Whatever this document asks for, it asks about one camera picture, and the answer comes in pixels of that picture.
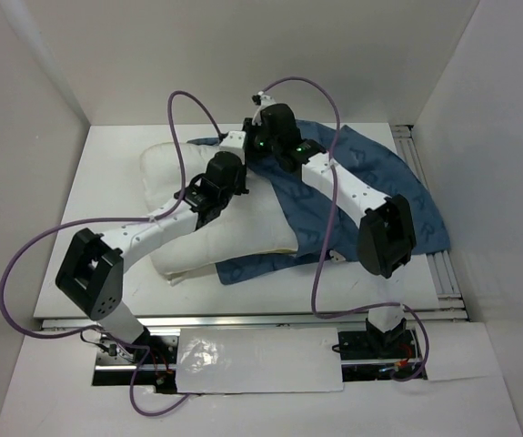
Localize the white pillow with yellow edge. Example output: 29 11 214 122
139 143 298 279

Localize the blue cartoon print pillowcase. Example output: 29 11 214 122
186 117 453 287

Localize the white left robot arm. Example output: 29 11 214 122
55 151 248 363

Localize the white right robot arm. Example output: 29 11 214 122
245 97 417 357

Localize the white cover sheet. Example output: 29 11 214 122
176 327 344 394

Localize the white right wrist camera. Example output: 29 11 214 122
252 91 277 126

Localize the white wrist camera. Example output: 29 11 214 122
218 130 246 162
252 91 277 126

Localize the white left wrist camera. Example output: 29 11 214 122
218 130 246 162

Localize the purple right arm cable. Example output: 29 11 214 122
260 77 430 381

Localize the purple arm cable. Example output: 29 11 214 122
260 77 430 381
0 90 226 340

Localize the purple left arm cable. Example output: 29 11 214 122
0 90 226 340

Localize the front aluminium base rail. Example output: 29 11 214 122
42 310 430 388

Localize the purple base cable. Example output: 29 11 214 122
128 348 198 418

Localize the aluminium frame rail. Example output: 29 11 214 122
390 125 469 322

